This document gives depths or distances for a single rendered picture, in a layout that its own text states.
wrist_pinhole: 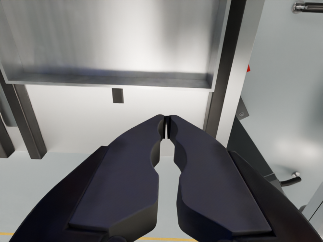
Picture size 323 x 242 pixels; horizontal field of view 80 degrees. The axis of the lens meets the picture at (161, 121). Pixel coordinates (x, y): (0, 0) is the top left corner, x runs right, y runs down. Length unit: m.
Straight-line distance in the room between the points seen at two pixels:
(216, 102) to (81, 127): 0.21
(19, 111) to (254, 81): 1.21
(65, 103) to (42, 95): 0.03
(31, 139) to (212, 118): 0.28
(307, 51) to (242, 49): 1.14
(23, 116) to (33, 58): 0.09
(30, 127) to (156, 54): 0.22
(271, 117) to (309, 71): 0.34
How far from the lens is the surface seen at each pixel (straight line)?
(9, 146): 0.42
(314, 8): 1.27
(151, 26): 0.26
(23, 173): 2.02
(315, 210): 1.41
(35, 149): 0.38
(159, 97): 0.29
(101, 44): 0.28
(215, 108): 0.28
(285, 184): 1.79
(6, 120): 0.39
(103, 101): 0.31
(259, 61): 1.30
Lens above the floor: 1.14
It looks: 59 degrees down
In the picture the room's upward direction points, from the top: 179 degrees counter-clockwise
